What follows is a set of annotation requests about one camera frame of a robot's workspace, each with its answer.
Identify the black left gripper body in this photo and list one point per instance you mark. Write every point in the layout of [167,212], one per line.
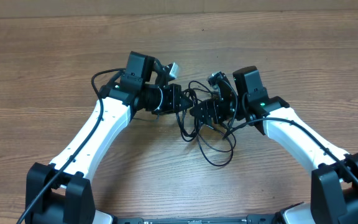
[169,103]

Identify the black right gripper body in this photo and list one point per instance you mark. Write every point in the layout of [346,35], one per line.
[222,109]

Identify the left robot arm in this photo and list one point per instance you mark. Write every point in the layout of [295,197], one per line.
[61,191]

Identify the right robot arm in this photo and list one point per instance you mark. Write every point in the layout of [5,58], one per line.
[333,170]

